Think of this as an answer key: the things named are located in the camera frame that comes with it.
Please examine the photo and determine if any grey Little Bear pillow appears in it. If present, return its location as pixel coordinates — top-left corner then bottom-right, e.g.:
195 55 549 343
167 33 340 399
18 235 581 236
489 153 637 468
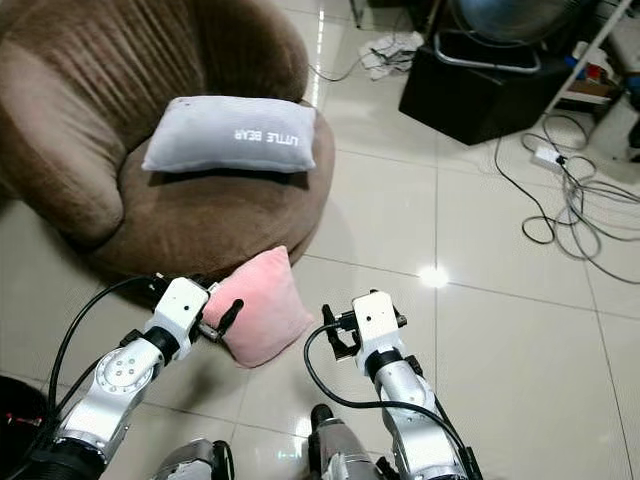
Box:
141 95 318 176

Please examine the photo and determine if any brown round velvet sofa chair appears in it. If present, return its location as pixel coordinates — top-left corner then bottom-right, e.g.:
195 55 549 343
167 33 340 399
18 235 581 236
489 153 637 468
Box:
0 0 336 281

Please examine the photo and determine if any black floor fan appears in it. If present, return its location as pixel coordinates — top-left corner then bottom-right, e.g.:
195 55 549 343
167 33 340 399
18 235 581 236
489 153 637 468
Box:
432 0 596 76

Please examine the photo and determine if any silver right robot leg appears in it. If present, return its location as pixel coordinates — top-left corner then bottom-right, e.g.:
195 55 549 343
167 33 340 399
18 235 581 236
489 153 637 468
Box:
308 404 391 480

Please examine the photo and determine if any silver robot leg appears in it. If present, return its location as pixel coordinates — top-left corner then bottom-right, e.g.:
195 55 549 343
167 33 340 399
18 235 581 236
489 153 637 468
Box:
155 437 236 480
308 404 391 480

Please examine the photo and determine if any silver left robot leg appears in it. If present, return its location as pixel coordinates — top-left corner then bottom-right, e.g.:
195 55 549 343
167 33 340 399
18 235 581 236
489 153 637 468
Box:
155 437 236 480

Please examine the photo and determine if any black bag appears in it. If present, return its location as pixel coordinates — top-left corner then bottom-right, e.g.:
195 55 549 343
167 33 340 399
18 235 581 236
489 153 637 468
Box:
0 375 51 480

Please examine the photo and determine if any white crumpled cloth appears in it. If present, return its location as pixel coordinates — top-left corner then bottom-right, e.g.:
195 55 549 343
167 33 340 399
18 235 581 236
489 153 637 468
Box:
360 30 426 81

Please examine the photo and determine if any white power strip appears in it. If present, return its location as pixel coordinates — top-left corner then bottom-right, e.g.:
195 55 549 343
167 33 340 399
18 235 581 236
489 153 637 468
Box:
535 145 566 166

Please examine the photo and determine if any white shelf rack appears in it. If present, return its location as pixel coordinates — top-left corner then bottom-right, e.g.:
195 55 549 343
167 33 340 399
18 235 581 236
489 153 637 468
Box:
550 5 640 161

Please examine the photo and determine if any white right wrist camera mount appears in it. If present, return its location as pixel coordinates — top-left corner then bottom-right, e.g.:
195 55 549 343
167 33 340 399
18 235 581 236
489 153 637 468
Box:
350 290 398 361

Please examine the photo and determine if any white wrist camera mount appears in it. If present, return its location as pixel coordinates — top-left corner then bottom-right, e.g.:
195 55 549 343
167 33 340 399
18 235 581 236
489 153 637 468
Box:
350 290 398 361
147 277 211 346

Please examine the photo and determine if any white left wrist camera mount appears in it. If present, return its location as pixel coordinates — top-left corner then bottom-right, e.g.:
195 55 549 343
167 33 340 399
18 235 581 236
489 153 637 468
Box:
147 277 211 346

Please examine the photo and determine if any black looped floor cable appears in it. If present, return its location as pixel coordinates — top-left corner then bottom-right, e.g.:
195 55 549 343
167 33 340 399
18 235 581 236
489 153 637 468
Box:
493 115 576 246

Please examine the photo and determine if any grey floor cable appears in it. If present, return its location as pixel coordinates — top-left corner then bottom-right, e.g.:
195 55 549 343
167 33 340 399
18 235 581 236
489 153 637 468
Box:
555 160 640 286

